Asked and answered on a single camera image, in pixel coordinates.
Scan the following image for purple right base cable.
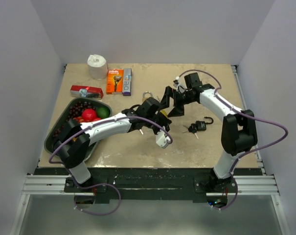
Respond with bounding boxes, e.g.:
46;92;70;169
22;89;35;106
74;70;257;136
210;176;239;211

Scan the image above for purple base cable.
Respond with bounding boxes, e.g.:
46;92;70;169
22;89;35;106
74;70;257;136
64;176;122;215
210;176;239;211

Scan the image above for dark grey fruit tray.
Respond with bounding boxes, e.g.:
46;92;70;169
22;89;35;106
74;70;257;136
44;97;112;154

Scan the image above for white toilet paper roll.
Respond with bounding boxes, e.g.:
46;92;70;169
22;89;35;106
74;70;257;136
87;54;108;80

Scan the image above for yellow padlock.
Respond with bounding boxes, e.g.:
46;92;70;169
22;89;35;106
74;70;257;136
161;110;168;117

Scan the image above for dark red grape bunch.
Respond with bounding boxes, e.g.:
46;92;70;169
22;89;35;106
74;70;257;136
52;99;96;139

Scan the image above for green lime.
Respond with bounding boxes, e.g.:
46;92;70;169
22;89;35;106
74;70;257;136
96;107;111;119

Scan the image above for red toothpaste box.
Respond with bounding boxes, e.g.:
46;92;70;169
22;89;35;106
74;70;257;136
70;85;103;99

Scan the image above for brass padlock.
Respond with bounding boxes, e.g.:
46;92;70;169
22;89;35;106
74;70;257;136
142;91;153;102

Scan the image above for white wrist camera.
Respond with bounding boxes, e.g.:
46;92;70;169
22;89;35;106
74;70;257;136
156;129;172;149
173;76;185;94

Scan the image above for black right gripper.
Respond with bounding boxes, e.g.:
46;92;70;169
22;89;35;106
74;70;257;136
159;86;196;118

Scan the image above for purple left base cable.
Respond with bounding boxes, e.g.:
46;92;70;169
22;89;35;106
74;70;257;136
64;176;122;215

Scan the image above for red strawberries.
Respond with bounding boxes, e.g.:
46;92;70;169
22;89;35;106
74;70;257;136
73;117;85;123

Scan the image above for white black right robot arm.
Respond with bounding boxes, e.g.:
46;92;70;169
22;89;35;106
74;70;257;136
160;69;258;192

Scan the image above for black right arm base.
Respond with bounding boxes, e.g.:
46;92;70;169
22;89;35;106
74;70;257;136
193;169;238;210

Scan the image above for black padlock with keys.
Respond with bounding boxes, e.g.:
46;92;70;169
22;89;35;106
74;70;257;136
182;117;214;139

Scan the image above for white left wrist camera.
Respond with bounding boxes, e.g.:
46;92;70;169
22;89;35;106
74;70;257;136
156;129;172;149

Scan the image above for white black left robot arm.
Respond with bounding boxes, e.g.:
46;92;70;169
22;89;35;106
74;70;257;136
52;97;173;192

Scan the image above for orange razor box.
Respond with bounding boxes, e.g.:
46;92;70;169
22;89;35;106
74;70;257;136
106;69;124;94

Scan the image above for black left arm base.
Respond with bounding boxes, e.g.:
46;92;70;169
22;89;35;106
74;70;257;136
65;168;121;204

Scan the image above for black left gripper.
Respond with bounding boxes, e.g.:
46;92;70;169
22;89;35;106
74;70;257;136
144;112;171;138

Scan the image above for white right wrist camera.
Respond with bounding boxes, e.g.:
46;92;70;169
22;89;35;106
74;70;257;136
173;76;185;94

